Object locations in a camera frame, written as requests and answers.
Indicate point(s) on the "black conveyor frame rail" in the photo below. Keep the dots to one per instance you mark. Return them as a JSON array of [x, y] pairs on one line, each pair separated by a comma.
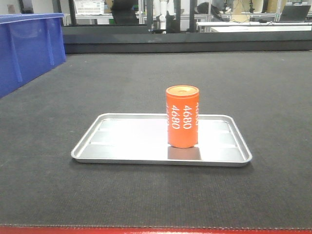
[[137, 39]]

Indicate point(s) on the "silver tray on conveyor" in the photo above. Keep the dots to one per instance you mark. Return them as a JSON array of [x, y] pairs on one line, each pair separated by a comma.
[[142, 139]]

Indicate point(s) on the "orange cylindrical capacitor 4680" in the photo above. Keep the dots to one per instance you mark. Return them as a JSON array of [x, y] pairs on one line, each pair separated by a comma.
[[182, 106]]

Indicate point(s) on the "white basket on shelf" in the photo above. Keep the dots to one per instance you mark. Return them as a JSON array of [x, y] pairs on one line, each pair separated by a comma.
[[89, 7]]

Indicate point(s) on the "white lab table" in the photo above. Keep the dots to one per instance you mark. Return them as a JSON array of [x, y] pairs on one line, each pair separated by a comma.
[[227, 27]]

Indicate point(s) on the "black office chair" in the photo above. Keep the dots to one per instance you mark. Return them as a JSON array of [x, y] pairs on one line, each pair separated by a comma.
[[123, 12]]

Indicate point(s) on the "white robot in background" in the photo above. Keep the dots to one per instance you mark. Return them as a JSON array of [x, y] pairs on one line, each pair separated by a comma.
[[165, 15]]

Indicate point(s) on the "blue plastic crate on conveyor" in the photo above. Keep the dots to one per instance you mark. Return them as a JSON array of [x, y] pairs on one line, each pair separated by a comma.
[[30, 45]]

